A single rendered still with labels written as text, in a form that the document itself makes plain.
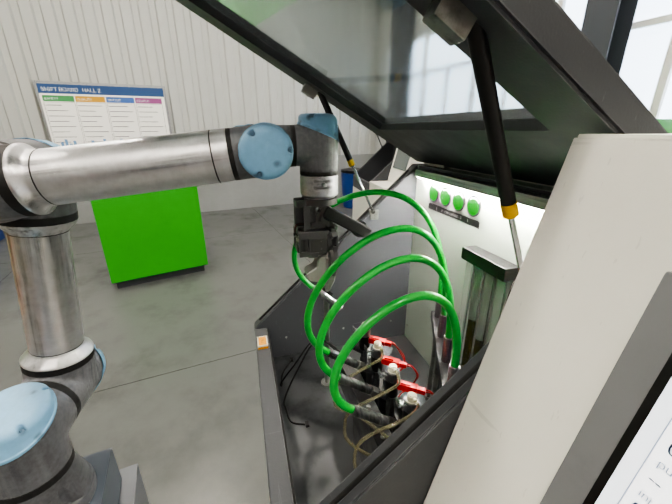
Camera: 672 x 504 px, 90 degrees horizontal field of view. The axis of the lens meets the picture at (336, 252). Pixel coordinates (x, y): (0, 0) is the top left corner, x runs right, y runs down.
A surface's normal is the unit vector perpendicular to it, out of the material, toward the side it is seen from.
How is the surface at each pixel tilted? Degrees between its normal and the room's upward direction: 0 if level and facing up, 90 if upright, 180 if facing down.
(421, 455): 90
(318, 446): 0
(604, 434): 76
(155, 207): 90
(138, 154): 65
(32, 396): 7
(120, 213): 90
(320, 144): 90
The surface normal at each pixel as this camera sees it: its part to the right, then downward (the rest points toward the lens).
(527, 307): -0.94, -0.13
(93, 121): 0.43, 0.31
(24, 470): 0.68, 0.25
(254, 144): 0.22, 0.34
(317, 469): 0.00, -0.94
